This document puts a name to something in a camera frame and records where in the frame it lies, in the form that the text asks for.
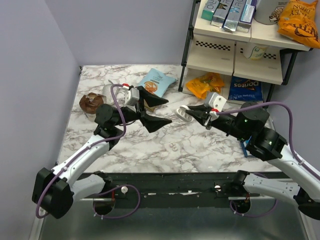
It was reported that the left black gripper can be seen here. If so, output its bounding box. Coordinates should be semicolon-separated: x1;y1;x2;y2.
112;86;172;133

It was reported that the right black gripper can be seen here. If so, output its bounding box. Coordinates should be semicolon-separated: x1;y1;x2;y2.
185;103;249;141

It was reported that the white earbud charging case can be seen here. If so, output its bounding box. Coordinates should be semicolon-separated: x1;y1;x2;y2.
174;105;193;123

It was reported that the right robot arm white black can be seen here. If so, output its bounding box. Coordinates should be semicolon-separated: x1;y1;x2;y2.
185;101;320;220

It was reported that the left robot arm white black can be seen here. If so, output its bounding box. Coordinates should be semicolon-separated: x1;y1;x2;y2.
31;83;172;219

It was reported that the blue cassava chips bag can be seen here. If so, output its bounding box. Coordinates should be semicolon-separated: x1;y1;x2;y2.
137;68;177;98

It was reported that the orange snack bag lower shelf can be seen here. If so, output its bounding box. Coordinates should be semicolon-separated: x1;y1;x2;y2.
186;72;225;99

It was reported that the blue Doritos bag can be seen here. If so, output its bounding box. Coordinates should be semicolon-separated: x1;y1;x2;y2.
228;76;263;102

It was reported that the blue white card packet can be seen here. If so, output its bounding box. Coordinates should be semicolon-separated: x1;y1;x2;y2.
240;140;250;158

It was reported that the brown paper wrapped cup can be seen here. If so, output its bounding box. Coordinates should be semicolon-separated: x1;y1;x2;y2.
79;92;104;122

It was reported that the white yellow cup on shelf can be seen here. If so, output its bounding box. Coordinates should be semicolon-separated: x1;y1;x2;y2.
243;42;269;60

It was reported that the silver toothpaste box left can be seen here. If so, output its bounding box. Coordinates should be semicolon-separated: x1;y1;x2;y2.
211;0;233;28

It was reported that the silver toothpaste box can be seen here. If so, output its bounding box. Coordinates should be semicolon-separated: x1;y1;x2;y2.
211;0;233;28
223;0;246;32

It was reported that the silver toothpaste box middle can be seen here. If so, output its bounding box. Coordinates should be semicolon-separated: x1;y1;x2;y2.
223;0;246;32

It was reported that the teal toothpaste box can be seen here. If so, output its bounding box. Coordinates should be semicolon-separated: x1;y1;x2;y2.
201;0;220;21

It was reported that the blue white toothpaste box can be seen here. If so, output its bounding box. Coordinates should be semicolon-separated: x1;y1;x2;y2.
236;0;258;33

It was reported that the white popcorn tub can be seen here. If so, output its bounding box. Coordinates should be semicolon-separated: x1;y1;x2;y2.
254;0;289;25

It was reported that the orange honey dijon chips bag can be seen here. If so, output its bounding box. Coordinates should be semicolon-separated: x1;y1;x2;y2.
277;0;320;49

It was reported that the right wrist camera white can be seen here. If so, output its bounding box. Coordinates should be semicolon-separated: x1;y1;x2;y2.
203;92;227;112

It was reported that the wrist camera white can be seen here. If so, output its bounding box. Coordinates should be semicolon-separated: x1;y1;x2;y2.
203;92;227;112
122;84;140;107

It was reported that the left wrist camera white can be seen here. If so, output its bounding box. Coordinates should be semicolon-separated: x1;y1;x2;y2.
122;84;140;107

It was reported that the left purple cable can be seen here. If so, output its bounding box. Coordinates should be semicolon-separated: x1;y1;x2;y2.
35;84;141;220

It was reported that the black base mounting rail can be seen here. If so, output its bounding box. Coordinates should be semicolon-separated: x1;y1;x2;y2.
97;172;249;209

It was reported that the black frame cream shelf unit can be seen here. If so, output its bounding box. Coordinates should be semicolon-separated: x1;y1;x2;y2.
178;0;311;102

